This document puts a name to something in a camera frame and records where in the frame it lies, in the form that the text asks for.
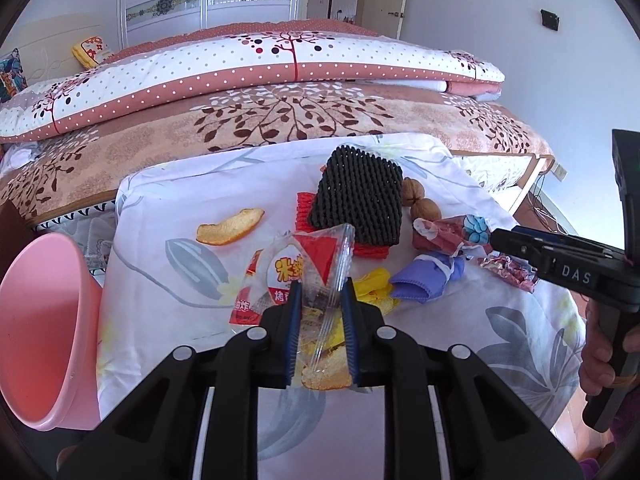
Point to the white quilted mattress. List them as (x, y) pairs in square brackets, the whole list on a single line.
[(85, 240)]

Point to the brown leaf print blanket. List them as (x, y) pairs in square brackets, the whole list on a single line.
[(150, 145)]

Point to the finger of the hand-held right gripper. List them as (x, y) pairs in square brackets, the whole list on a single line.
[(545, 236), (520, 255)]

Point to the white crumpled bedsheet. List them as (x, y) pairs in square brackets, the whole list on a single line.
[(20, 154)]

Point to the brown walnut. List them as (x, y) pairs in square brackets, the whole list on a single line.
[(414, 191), (427, 210)]

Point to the colourful printed pillow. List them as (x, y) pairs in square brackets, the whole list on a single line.
[(10, 75)]

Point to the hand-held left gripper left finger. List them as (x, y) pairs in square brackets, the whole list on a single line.
[(295, 322)]

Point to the person's right hand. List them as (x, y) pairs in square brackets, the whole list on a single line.
[(595, 355)]

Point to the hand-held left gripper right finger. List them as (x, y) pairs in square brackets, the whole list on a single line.
[(350, 332)]

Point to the black wall box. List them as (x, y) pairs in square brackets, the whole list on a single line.
[(550, 20)]

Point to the black foam net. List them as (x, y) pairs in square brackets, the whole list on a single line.
[(357, 195)]

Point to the red snack packet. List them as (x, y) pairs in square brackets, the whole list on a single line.
[(242, 310)]

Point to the pink plastic bucket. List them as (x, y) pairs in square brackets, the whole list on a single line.
[(40, 335)]

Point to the clear plastic snack wrapper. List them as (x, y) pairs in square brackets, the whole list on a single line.
[(310, 260)]

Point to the maroon floral wrapper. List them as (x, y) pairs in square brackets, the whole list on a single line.
[(440, 235)]

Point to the shiny maroon candy wrapper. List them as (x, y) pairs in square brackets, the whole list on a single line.
[(510, 270)]

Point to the yellow floral pillow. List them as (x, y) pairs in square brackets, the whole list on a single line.
[(92, 50)]

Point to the crescent orange peel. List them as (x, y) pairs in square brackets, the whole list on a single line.
[(225, 234)]

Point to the dotted white and pink quilt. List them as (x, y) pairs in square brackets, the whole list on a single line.
[(200, 70)]

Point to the purple cloth piece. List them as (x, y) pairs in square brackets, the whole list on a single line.
[(415, 280)]

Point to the white wall socket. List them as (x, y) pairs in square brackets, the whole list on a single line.
[(560, 172)]

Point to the red foam net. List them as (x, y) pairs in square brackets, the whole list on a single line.
[(302, 212)]

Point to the yellow plastic wrapper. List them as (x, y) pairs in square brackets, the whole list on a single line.
[(375, 282)]

